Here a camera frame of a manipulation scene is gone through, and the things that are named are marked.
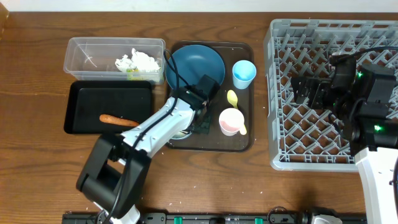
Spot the white small bowl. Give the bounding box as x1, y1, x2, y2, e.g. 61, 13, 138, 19
172, 131, 192, 140

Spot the dark blue bowl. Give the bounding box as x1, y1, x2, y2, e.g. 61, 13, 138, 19
165, 45, 226, 90

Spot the white napkin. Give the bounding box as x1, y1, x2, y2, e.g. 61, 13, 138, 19
114, 48, 160, 73

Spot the green snack wrapper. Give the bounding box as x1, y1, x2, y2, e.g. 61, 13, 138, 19
126, 69, 142, 80

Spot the orange carrot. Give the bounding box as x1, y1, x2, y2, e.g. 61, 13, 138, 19
99, 114, 139, 127

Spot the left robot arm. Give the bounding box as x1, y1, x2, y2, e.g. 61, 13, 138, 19
76, 75, 220, 223

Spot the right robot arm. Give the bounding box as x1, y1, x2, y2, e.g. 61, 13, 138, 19
291, 54, 397, 223

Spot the grey dishwasher rack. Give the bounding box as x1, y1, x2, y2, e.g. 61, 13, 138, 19
264, 19, 397, 172

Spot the clear plastic waste bin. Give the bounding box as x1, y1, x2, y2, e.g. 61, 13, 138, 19
63, 37, 165, 85

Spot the black waste tray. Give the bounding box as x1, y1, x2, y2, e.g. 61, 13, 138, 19
63, 80, 153, 134

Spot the pink cup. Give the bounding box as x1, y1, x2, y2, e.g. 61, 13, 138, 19
218, 108, 244, 136

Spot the yellow plastic spoon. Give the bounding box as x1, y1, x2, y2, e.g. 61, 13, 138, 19
227, 90, 247, 135

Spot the dark brown serving tray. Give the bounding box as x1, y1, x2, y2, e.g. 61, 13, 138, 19
167, 40, 254, 152

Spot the light blue cup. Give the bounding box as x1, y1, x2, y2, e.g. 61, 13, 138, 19
232, 60, 257, 90

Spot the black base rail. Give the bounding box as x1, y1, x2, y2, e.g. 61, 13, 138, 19
61, 207, 368, 224

